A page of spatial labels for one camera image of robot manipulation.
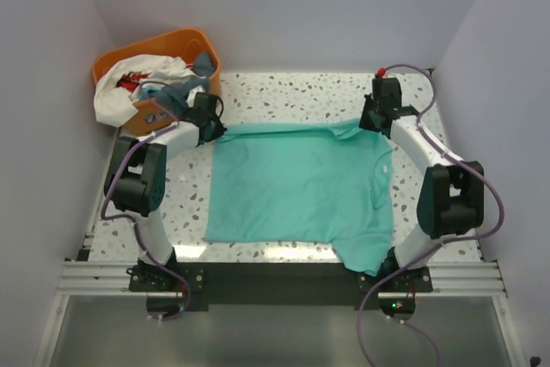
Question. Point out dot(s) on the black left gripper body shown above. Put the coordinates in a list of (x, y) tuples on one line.
[(217, 129)]

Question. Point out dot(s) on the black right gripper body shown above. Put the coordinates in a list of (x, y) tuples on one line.
[(367, 121)]

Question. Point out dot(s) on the teal t shirt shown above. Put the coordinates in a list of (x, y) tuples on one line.
[(326, 183)]

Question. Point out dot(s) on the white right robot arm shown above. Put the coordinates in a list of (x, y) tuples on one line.
[(451, 198)]

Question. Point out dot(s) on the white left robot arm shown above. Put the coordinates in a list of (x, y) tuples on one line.
[(135, 185)]

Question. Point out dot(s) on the dark blue grey shirt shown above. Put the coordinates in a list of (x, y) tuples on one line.
[(176, 92)]

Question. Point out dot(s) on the orange plastic laundry basket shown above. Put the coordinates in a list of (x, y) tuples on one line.
[(185, 43)]

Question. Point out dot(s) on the white shirt in basket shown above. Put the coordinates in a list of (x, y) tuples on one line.
[(114, 105)]

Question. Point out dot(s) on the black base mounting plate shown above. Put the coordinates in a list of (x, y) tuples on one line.
[(294, 284)]

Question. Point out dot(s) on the aluminium frame rail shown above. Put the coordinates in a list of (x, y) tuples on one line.
[(99, 269)]

